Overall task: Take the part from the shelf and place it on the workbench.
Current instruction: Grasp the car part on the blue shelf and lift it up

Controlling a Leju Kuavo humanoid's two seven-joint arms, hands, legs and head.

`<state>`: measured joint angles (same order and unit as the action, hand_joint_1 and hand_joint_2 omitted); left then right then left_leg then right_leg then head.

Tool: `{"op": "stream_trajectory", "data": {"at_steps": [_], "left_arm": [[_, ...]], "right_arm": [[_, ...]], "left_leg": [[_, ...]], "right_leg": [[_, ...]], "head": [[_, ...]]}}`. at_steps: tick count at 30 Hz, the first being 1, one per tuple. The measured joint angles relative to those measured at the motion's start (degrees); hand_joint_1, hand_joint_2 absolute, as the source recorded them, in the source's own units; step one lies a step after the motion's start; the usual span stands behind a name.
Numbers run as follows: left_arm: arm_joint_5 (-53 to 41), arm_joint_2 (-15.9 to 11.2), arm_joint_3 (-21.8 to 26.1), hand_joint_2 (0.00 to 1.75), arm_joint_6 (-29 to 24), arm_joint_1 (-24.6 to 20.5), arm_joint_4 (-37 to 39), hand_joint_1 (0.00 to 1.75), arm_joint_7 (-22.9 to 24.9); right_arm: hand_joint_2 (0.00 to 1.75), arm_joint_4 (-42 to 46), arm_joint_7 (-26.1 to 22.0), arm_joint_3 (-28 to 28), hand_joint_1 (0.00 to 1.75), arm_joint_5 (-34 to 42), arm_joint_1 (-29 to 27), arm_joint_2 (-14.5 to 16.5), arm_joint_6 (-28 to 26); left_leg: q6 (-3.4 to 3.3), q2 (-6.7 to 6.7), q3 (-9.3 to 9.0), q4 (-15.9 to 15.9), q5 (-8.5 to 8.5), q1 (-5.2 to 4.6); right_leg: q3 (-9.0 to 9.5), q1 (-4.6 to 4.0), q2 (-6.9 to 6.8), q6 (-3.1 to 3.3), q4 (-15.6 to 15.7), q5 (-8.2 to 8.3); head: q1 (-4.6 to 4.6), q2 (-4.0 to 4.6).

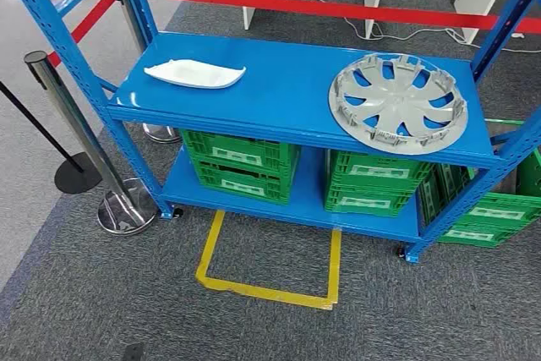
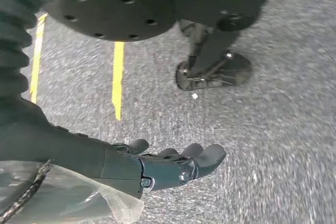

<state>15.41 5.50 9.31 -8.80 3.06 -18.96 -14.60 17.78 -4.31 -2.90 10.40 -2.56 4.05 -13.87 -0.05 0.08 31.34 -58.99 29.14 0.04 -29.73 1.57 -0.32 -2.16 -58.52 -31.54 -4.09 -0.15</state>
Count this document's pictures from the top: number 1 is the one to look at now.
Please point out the grey plastic wheel hubcap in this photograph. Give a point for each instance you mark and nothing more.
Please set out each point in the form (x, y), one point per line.
(397, 103)

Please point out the blue metal shelf rack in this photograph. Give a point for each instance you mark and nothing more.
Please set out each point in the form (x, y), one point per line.
(275, 89)

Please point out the white plastic trim part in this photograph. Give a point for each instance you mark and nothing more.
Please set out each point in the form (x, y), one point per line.
(194, 74)

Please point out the long red barrier belt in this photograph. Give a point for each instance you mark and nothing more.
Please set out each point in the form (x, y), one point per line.
(338, 9)

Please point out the short red barrier belt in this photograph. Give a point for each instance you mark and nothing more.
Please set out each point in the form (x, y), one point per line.
(87, 22)

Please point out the chrome stanchion post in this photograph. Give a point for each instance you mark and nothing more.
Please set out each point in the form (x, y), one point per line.
(130, 17)
(76, 123)

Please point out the black stanchion post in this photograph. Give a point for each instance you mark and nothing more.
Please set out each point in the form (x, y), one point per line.
(76, 176)

